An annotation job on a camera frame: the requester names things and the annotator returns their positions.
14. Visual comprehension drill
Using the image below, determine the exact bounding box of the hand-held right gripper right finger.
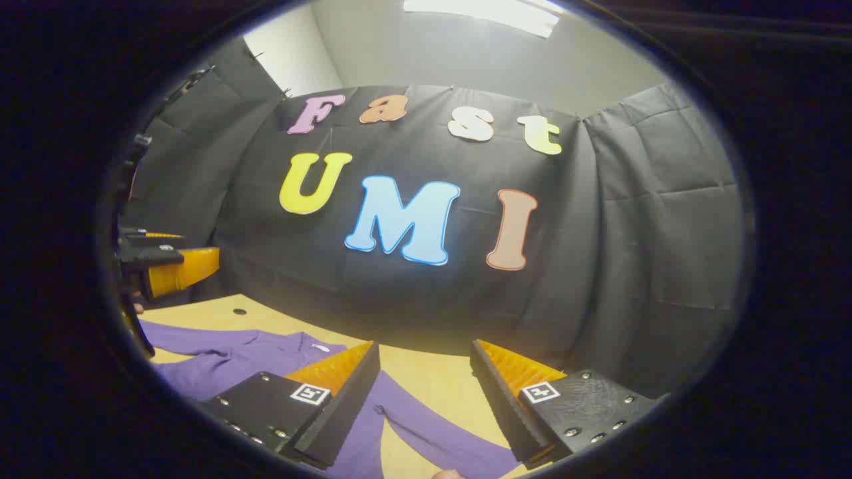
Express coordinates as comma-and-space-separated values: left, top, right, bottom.
470, 339, 670, 470

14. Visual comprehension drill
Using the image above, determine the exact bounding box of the purple knit sweater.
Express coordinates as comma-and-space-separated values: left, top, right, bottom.
141, 321, 520, 479

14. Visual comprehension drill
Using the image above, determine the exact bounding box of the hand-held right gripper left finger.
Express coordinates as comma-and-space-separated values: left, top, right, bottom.
197, 341, 381, 470

